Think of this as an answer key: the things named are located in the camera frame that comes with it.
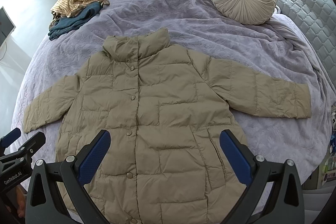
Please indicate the grey quilted headboard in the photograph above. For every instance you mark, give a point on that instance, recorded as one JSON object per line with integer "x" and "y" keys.
{"x": 316, "y": 20}

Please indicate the teal folded garment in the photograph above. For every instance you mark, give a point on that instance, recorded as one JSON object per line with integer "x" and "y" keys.
{"x": 65, "y": 25}

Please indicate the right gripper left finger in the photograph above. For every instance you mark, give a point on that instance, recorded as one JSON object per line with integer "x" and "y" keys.
{"x": 44, "y": 201}

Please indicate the cluttered bedside shelf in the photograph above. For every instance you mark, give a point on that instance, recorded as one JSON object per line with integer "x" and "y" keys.
{"x": 328, "y": 163}

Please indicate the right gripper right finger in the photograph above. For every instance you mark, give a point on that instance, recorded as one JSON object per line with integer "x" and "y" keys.
{"x": 273, "y": 191}

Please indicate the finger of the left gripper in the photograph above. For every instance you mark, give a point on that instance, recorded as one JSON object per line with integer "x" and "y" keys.
{"x": 30, "y": 147}
{"x": 10, "y": 138}

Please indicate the dark monitor screen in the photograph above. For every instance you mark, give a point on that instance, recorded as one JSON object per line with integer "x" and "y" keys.
{"x": 6, "y": 26}

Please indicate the khaki puffer jacket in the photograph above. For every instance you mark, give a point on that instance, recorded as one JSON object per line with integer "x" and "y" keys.
{"x": 165, "y": 107}

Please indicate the lavender plush bedspread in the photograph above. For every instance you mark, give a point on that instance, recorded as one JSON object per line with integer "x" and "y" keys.
{"x": 277, "y": 48}

